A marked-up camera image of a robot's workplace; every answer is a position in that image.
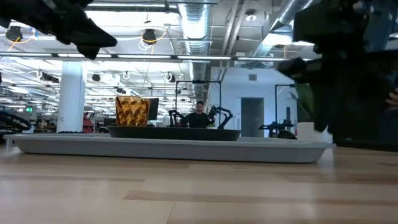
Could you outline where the person in dark top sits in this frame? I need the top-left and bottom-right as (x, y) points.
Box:
(181, 100), (216, 129)

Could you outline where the white planter pot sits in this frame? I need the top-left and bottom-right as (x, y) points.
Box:
(297, 121), (334, 144)

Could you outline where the grey door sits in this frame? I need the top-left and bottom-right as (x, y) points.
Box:
(240, 97), (265, 138)

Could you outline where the white round pillar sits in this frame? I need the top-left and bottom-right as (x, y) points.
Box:
(56, 60), (88, 134)

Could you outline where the green leafy plant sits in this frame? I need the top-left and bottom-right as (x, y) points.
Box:
(289, 82), (315, 123)

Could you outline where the black metal frame stand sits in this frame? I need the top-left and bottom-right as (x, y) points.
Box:
(175, 80), (223, 126)
(274, 83), (295, 126)

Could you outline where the black ceiling lamp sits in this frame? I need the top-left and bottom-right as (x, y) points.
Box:
(142, 28), (158, 45)

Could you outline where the dark grey plate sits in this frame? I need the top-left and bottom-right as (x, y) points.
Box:
(107, 125), (242, 142)

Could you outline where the grey plastic tray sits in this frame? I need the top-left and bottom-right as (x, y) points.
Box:
(2, 133), (336, 164)

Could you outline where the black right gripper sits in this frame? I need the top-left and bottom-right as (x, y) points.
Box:
(276, 0), (398, 141)

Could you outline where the black computer monitor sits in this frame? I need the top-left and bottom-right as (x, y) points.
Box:
(148, 97), (160, 121)

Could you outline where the silver ventilation duct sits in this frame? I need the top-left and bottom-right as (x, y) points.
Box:
(177, 0), (215, 82)

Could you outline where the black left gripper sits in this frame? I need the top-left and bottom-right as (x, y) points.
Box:
(0, 0), (118, 60)

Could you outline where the black round object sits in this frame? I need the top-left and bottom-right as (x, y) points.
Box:
(276, 129), (299, 140)

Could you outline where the amber faceted plastic cup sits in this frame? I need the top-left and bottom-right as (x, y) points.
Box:
(114, 95), (152, 128)

